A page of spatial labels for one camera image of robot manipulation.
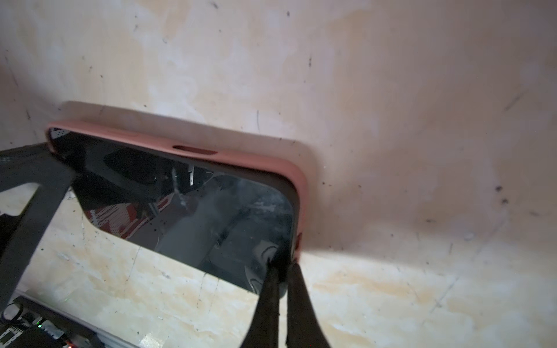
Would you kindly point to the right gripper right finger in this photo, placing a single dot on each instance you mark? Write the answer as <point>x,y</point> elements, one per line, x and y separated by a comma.
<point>303,329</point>

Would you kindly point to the black phone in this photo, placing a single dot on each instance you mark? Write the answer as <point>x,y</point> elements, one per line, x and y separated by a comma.
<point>230,222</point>

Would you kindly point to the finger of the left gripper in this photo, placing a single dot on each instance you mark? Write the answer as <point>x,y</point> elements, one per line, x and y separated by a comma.
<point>21,234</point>

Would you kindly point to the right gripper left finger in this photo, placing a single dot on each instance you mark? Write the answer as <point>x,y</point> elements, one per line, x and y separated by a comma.
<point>263,331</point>

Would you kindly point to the pink case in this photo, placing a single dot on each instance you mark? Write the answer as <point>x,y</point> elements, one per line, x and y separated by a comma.
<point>262,163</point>

